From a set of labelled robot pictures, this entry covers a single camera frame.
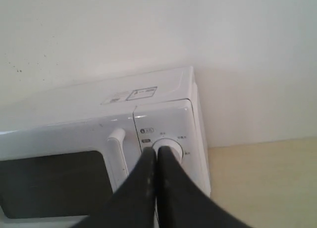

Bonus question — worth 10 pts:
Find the white label sticker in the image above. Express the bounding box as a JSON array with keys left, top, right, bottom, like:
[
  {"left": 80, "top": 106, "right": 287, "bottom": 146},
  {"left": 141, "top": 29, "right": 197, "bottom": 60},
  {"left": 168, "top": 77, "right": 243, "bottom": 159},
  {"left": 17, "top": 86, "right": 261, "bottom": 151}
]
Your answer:
[{"left": 101, "top": 91, "right": 131, "bottom": 105}]

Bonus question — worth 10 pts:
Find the blue label sticker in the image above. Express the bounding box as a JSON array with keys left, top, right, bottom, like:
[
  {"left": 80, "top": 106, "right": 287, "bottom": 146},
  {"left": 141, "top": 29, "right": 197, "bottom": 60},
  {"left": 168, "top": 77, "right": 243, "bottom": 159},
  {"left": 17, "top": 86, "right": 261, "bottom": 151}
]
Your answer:
[{"left": 126, "top": 86, "right": 158, "bottom": 101}]

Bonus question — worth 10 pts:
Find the white Midea microwave body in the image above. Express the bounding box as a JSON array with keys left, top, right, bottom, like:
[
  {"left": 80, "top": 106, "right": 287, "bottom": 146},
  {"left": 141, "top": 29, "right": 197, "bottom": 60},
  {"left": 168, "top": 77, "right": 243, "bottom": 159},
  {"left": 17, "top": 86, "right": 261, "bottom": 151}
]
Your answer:
[{"left": 0, "top": 67, "right": 211, "bottom": 195}]

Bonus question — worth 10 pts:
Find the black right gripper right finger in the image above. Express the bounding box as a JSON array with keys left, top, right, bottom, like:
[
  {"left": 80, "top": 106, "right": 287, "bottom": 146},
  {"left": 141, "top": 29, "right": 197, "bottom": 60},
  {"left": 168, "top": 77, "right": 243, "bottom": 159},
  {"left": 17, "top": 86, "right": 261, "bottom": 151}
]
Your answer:
[{"left": 157, "top": 146, "right": 249, "bottom": 228}]

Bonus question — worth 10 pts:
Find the white microwave door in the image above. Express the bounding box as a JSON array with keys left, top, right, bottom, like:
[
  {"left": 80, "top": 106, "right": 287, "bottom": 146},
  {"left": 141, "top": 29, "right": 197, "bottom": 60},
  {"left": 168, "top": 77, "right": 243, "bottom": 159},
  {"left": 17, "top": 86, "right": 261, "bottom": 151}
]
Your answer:
[{"left": 0, "top": 109, "right": 141, "bottom": 228}]

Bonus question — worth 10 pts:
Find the white upper power knob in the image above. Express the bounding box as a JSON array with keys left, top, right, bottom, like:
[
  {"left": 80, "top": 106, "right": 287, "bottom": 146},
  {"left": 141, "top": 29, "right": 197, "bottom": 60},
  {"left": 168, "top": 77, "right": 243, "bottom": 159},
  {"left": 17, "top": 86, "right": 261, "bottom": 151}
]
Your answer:
[{"left": 152, "top": 138, "right": 183, "bottom": 164}]

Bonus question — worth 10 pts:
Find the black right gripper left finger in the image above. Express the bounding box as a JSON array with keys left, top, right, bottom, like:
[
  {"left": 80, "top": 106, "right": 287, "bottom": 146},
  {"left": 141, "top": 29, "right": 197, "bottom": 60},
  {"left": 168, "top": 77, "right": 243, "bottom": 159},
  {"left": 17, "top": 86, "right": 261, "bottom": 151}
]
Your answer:
[{"left": 73, "top": 147, "right": 156, "bottom": 228}]

